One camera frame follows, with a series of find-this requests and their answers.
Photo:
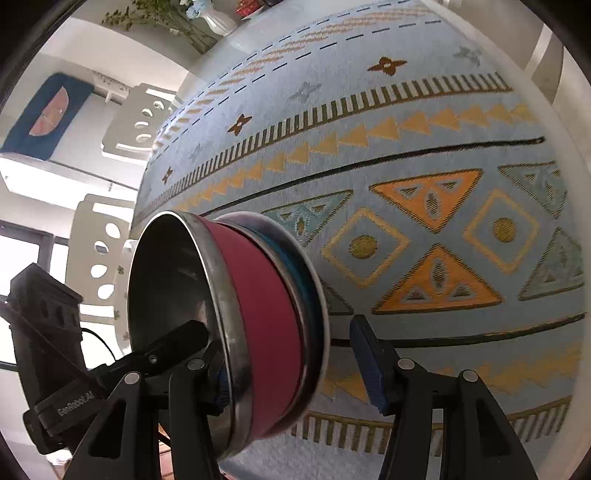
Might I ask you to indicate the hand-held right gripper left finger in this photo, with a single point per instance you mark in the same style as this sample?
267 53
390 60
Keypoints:
203 369

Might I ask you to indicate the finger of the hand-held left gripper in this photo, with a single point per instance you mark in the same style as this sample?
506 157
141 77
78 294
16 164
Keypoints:
171 341

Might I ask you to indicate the blue flower bouquet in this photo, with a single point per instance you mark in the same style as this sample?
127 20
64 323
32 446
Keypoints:
194 4

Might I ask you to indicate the white ribbed vase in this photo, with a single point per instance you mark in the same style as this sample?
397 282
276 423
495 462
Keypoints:
219 21

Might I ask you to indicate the red steel bowl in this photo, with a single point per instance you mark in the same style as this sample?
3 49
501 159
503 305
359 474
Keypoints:
263 323

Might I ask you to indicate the glass vase with green branches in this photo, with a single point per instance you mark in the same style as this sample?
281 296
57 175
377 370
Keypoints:
194 32

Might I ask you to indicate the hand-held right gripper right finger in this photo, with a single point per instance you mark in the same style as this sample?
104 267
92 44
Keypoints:
367 355

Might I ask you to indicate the blue patterned tablecloth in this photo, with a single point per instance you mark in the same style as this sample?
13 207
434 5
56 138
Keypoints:
415 138

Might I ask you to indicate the blue steel bowl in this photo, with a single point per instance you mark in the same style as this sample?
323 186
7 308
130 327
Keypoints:
302 277

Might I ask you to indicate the blue wall hanging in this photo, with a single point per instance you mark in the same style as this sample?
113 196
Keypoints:
41 120

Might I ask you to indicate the white dining chair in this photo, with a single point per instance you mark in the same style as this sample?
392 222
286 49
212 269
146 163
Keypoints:
85 230
120 138

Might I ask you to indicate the red teacup on saucer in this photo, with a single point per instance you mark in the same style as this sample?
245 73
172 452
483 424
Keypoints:
248 8

